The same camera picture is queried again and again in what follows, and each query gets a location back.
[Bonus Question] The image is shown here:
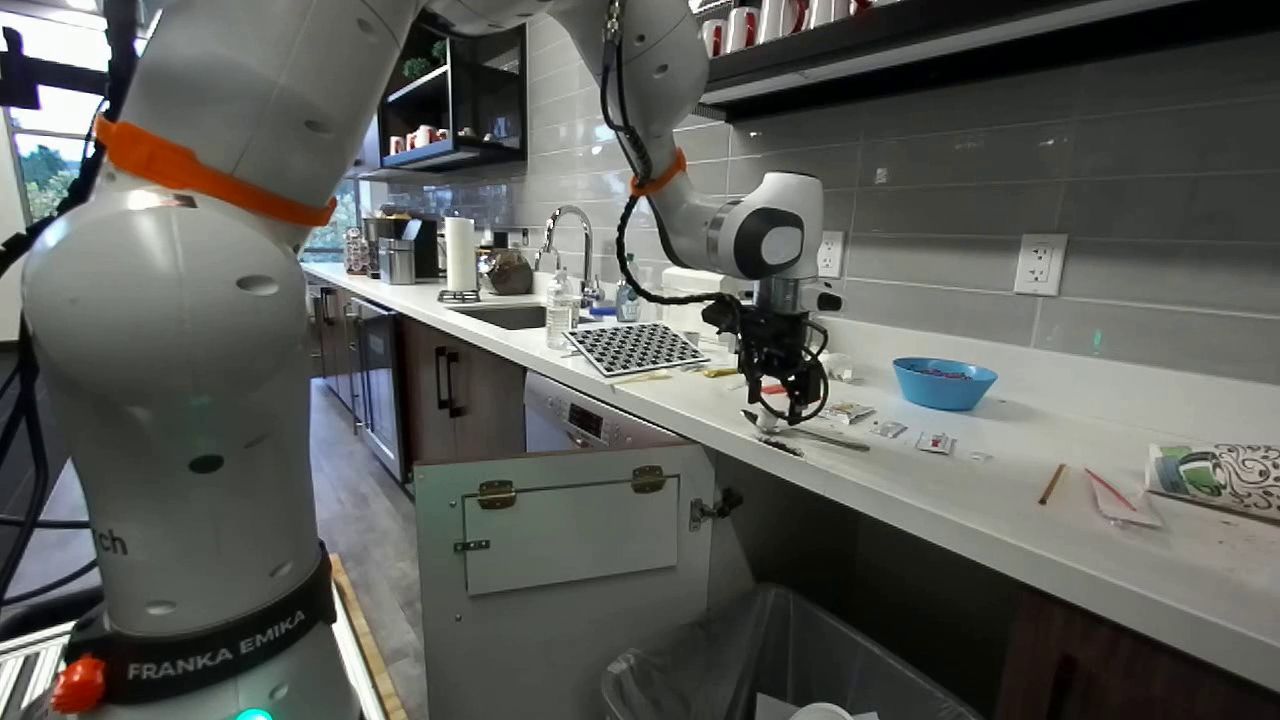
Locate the black white checkered mat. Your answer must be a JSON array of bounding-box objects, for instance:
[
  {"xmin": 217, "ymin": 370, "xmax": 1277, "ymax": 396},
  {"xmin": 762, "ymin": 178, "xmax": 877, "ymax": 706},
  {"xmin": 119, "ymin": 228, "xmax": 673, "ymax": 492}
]
[{"xmin": 560, "ymin": 318, "xmax": 709, "ymax": 385}]

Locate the grey trash bin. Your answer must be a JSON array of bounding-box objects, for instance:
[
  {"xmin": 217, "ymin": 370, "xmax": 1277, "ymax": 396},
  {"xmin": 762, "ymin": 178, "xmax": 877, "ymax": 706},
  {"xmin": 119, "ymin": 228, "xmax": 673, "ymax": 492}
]
[{"xmin": 597, "ymin": 578, "xmax": 994, "ymax": 720}]

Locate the crumpled white tissue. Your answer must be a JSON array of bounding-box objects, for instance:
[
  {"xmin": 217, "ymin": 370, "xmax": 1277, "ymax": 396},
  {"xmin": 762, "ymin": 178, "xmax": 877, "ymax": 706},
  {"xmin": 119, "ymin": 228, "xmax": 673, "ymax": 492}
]
[{"xmin": 826, "ymin": 348, "xmax": 871, "ymax": 392}]

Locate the dark kettle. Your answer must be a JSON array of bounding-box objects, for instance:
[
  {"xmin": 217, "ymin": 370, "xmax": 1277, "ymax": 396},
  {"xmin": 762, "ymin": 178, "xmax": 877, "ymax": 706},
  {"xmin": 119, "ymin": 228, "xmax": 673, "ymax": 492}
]
[{"xmin": 475, "ymin": 228, "xmax": 541, "ymax": 299}]

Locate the undercounter glass door fridge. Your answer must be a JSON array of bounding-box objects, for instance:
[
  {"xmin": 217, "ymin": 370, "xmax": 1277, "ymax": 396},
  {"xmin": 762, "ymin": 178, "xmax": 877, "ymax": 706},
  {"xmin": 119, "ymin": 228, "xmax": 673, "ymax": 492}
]
[{"xmin": 313, "ymin": 290, "xmax": 411, "ymax": 484}]

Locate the coffee machine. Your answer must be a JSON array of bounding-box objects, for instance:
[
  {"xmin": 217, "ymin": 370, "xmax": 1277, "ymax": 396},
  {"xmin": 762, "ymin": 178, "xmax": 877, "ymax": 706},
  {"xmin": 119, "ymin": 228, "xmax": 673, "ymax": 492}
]
[{"xmin": 355, "ymin": 209, "xmax": 449, "ymax": 289}]

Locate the steel dishwasher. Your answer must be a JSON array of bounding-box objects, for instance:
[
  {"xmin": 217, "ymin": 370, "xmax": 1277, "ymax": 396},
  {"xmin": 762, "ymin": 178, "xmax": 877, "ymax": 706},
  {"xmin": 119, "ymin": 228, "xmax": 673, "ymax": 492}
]
[{"xmin": 519, "ymin": 369, "xmax": 691, "ymax": 458}]

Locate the white wall outlet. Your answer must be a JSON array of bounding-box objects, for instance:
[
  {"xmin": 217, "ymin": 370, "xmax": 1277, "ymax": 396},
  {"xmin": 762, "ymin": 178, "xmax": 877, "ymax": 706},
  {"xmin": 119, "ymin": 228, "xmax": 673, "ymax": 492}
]
[
  {"xmin": 1009, "ymin": 230, "xmax": 1072, "ymax": 299},
  {"xmin": 811, "ymin": 224, "xmax": 850, "ymax": 285}
]

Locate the paper towel roll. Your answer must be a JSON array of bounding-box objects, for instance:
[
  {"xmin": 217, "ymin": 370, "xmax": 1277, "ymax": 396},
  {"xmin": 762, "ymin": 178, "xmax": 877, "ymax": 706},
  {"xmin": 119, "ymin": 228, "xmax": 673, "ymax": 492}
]
[{"xmin": 439, "ymin": 211, "xmax": 485, "ymax": 308}]

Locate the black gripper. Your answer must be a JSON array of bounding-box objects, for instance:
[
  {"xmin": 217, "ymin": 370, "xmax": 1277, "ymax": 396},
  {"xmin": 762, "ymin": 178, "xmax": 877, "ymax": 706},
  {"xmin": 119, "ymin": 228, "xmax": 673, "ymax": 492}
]
[{"xmin": 731, "ymin": 308, "xmax": 836, "ymax": 428}]

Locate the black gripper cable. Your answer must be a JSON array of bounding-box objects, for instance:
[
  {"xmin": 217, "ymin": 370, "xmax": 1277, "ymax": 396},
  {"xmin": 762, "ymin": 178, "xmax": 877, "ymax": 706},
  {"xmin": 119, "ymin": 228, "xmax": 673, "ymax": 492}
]
[{"xmin": 597, "ymin": 0, "xmax": 731, "ymax": 313}]

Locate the white paper towel dispenser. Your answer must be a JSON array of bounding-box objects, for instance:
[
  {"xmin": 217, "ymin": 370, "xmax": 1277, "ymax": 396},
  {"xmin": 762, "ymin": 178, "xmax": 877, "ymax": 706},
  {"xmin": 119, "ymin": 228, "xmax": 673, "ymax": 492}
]
[{"xmin": 657, "ymin": 271, "xmax": 735, "ymax": 356}]

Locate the clear water bottle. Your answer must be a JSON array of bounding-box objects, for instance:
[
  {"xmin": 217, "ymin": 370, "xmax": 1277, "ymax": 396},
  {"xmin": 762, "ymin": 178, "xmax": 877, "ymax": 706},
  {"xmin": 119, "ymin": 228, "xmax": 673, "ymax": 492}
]
[{"xmin": 544, "ymin": 267, "xmax": 587, "ymax": 356}]

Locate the amber honey stick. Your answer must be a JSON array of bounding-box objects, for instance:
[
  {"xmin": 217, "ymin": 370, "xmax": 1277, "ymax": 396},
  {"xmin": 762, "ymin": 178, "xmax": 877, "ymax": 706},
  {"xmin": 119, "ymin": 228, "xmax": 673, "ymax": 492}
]
[{"xmin": 1038, "ymin": 458, "xmax": 1072, "ymax": 510}]

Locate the steel sink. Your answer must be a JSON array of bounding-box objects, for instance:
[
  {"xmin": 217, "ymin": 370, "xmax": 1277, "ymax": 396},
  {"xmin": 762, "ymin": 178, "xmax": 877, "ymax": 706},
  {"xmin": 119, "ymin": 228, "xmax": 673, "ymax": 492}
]
[{"xmin": 439, "ymin": 294, "xmax": 552, "ymax": 335}]

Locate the chrome faucet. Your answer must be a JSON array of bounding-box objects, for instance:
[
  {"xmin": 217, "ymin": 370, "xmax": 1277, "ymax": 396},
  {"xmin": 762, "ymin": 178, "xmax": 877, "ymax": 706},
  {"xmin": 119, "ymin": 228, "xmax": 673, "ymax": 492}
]
[{"xmin": 537, "ymin": 202, "xmax": 602, "ymax": 302}]

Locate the blue label bottle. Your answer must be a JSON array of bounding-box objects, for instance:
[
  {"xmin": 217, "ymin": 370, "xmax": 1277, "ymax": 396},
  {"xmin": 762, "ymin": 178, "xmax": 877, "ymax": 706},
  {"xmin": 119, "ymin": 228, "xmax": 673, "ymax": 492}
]
[{"xmin": 613, "ymin": 246, "xmax": 647, "ymax": 328}]

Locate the blue bowl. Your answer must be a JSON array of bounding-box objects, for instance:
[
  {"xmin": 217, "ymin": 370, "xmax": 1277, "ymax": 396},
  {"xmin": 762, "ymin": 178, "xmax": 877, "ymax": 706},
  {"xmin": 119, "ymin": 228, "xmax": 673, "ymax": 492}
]
[{"xmin": 887, "ymin": 350, "xmax": 999, "ymax": 416}]

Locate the black open shelf unit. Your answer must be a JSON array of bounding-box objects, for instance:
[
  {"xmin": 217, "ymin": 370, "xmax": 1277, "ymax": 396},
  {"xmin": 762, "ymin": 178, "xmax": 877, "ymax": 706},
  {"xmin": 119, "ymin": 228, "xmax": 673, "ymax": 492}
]
[{"xmin": 355, "ymin": 13, "xmax": 531, "ymax": 183}]

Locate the dark wall shelf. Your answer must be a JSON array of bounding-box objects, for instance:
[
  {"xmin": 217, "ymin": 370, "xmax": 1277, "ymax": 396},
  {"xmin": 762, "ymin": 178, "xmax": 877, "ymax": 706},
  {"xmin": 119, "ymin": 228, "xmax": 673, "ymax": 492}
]
[{"xmin": 691, "ymin": 0, "xmax": 1280, "ymax": 116}]

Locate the black cabinet handle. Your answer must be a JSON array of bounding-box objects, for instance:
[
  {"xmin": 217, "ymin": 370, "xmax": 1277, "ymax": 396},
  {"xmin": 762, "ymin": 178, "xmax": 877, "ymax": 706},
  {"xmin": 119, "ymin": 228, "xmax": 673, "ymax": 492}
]
[{"xmin": 431, "ymin": 342, "xmax": 468, "ymax": 422}]

